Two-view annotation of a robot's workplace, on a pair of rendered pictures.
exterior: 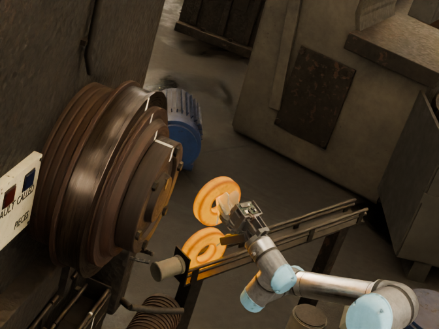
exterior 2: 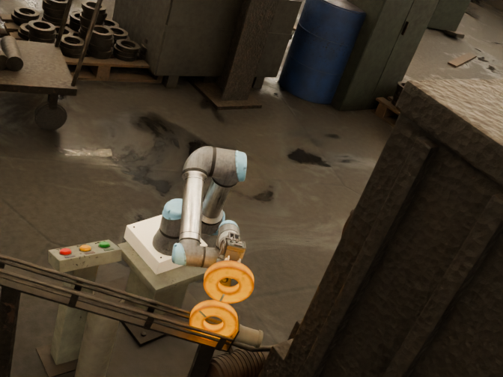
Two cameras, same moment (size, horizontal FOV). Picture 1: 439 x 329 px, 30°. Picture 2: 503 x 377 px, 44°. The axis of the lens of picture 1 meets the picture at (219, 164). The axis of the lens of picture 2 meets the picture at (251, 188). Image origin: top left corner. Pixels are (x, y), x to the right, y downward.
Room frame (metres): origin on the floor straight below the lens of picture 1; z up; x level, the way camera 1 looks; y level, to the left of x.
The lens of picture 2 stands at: (3.32, 0.84, 2.15)
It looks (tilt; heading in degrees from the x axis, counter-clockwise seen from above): 31 degrees down; 217
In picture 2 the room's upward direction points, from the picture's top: 19 degrees clockwise
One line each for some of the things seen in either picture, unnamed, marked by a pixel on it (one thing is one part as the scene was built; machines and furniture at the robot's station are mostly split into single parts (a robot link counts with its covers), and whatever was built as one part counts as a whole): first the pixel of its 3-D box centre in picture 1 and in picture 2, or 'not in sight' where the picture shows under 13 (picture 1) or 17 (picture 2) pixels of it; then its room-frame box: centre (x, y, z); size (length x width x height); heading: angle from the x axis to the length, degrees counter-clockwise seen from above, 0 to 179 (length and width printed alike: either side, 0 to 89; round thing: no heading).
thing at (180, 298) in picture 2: not in sight; (157, 283); (1.70, -0.69, 0.13); 0.40 x 0.40 x 0.26; 88
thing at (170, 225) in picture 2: not in sight; (177, 216); (1.71, -0.68, 0.54); 0.13 x 0.12 x 0.14; 143
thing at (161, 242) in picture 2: not in sight; (171, 235); (1.71, -0.69, 0.43); 0.15 x 0.15 x 0.10
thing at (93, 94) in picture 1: (82, 167); not in sight; (1.67, 0.31, 1.11); 0.47 x 0.10 x 0.47; 172
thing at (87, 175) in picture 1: (113, 179); not in sight; (1.66, 0.23, 1.11); 0.47 x 0.06 x 0.47; 172
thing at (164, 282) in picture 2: not in sight; (164, 260); (1.70, -0.69, 0.28); 0.32 x 0.32 x 0.04; 88
